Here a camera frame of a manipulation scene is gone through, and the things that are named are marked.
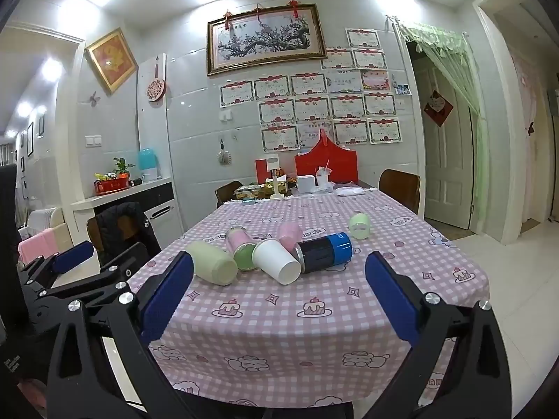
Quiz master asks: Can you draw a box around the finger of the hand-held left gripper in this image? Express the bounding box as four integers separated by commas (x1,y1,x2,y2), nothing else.
41,242,152,311
17,241,96,291

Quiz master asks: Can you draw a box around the black jacket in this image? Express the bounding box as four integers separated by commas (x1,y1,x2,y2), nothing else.
93,202,162,268

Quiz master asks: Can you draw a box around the plain pink cup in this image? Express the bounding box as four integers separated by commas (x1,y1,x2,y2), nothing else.
278,222,303,254

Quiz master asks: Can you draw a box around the red diamond door decoration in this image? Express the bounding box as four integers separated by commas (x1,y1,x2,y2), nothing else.
424,90,454,127

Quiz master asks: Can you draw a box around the pink cup with green rim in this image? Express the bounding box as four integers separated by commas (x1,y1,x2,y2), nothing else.
225,226,259,272

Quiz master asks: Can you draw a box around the blue white water dispenser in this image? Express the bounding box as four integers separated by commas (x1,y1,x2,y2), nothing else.
138,148,159,183

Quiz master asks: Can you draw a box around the wall of award certificates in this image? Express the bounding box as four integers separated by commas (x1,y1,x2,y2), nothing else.
218,27,403,153

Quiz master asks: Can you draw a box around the pale green cup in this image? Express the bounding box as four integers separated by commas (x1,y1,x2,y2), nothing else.
183,240,239,287

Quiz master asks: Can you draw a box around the red planter with plants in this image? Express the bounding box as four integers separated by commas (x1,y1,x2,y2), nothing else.
93,174,131,196

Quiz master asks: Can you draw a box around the pink towel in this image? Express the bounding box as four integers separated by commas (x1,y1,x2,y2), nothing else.
17,229,58,265

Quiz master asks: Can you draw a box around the green lace curtain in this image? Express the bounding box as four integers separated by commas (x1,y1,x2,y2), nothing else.
397,22,488,237

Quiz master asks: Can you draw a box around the red gift bag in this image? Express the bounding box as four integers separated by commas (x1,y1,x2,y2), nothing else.
293,132,359,185

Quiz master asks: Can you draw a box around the pink checked tablecloth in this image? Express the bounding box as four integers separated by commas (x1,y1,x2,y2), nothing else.
126,190,491,407

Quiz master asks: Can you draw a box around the white desk lamp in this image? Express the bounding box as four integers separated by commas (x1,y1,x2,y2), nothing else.
266,156,288,197

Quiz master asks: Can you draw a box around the brown wooden chair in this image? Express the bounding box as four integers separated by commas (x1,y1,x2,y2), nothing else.
213,180,245,209
378,169,422,215
86,215,102,254

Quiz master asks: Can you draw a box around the framed plum blossom painting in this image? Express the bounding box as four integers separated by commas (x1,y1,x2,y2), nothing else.
206,3,328,76

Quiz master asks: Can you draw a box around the white counter cabinet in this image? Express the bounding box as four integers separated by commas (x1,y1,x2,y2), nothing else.
71,177,184,246

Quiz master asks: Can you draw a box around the food tray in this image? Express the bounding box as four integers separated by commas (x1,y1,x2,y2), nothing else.
233,184,267,202

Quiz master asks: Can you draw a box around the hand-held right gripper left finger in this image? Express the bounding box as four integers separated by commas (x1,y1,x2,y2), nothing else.
46,251,195,419

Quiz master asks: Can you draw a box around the beige sofa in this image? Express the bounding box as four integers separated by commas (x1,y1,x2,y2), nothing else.
17,207,73,255

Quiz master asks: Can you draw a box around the small light green cup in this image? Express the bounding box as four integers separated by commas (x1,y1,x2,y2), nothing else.
348,212,372,240

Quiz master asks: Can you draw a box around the potted green plant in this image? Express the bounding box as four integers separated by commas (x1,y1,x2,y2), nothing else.
112,157,136,180

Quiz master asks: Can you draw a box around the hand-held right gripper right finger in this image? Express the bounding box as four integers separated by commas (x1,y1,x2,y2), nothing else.
364,251,513,419

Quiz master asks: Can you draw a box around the white paper cup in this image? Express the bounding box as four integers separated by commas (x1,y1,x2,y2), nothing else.
252,238,303,286

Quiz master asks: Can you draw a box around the black and blue cup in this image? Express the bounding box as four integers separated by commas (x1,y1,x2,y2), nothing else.
293,232,354,275

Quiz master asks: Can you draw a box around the gold framed red picture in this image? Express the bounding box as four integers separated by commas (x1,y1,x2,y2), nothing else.
85,27,139,96

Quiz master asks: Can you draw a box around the small red box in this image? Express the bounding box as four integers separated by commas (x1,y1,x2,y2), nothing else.
255,157,281,184

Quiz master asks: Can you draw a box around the round pink hanging ornament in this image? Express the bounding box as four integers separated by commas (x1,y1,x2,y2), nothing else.
146,55,167,103

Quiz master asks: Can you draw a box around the white panel door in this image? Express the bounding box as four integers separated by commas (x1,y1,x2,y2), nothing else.
412,54,478,230

